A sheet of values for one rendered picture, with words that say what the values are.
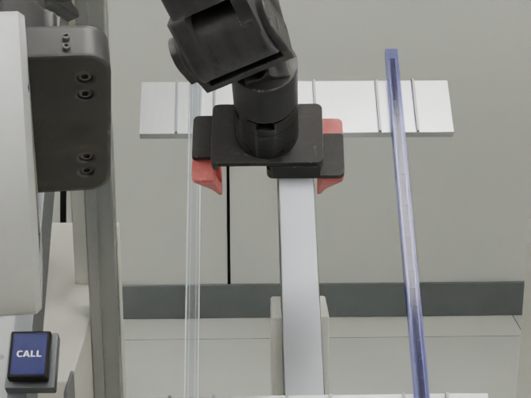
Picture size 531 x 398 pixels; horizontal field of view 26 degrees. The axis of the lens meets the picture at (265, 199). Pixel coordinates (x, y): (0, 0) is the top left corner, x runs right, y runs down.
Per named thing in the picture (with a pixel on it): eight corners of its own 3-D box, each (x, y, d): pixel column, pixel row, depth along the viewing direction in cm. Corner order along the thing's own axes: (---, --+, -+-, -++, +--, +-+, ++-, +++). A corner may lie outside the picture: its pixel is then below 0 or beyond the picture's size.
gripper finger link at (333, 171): (269, 159, 116) (266, 106, 108) (340, 159, 116) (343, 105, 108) (268, 218, 112) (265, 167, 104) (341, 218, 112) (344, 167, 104)
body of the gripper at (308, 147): (213, 115, 109) (208, 68, 102) (321, 114, 109) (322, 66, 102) (212, 174, 106) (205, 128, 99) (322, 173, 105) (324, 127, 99)
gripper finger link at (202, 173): (199, 160, 116) (192, 107, 108) (270, 159, 116) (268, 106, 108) (197, 219, 113) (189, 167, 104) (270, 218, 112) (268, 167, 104)
